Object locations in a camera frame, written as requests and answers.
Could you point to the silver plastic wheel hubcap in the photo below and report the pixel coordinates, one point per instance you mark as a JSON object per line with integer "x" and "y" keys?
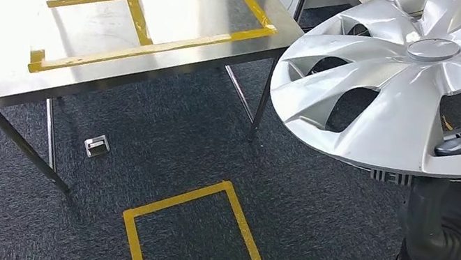
{"x": 380, "y": 102}

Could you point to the steel floor box raised lid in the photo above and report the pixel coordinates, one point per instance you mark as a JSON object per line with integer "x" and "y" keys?
{"x": 96, "y": 146}

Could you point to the yellow tape marking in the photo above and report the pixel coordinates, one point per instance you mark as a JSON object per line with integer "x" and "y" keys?
{"x": 138, "y": 20}

